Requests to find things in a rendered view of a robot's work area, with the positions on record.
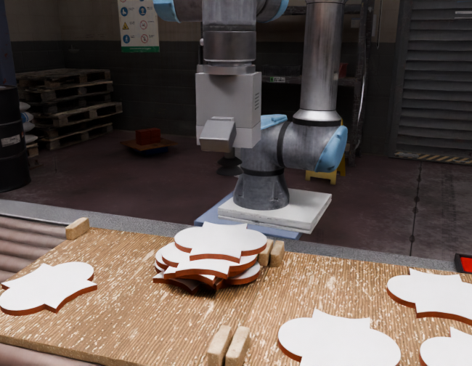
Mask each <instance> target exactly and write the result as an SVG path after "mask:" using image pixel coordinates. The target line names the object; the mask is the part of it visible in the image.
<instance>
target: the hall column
mask: <svg viewBox="0 0 472 366"><path fill-rule="evenodd" d="M0 85H13V86H17V81H16V75H15V67H14V61H13V56H12V48H11V42H10V37H9V28H8V23H7V15H6V10H5V4H4V0H0ZM26 155H27V159H28V154H27V151H26ZM35 161H36V162H35V163H33V162H29V161H28V167H29V171H30V170H33V169H35V168H39V167H42V166H43V165H44V164H43V163H38V160H35Z"/></svg>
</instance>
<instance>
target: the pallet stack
mask: <svg viewBox="0 0 472 366"><path fill-rule="evenodd" d="M91 73H98V74H99V79H98V80H90V79H91ZM15 75H16V80H19V84H17V90H18V95H19V100H20V102H25V103H26V104H29V105H30V108H29V109H27V110H26V111H25V112H28V113H30V114H31V115H33V119H32V120H31V121H29V122H30V123H33V124H35V127H34V128H33V129H31V130H30V131H27V132H26V133H29V134H33V135H35V136H37V137H38V139H36V140H35V141H33V142H36V143H37V145H38V147H39V146H42V145H46V147H47V149H46V150H49V151H52V150H56V149H60V148H63V147H67V146H70V145H74V144H77V143H80V142H84V141H86V140H89V139H93V138H96V137H100V136H103V135H106V134H109V133H111V132H113V126H111V124H113V123H112V122H110V115H114V114H118V113H122V112H123V111H122V104H121V103H122V102H111V99H110V92H113V86H112V84H113V81H109V80H110V70H105V69H100V70H98V69H71V68H60V69H54V70H40V71H33V72H27V73H16V74H15ZM69 76H73V77H74V79H70V80H66V79H69V78H70V77H69ZM98 84H99V85H101V87H102V91H95V89H96V88H95V85H98ZM97 95H99V100H100V101H96V100H92V99H93V96H97ZM109 106H110V110H98V109H99V108H103V107H109ZM97 118H98V119H99V121H95V122H94V121H93V120H94V119H97ZM100 127H102V133H99V134H95V135H91V136H89V133H88V132H91V131H95V129H97V128H100ZM74 136H76V139H77V140H75V141H72V142H68V143H65V144H62V145H61V144H60V142H59V141H60V140H63V139H67V138H70V137H74Z"/></svg>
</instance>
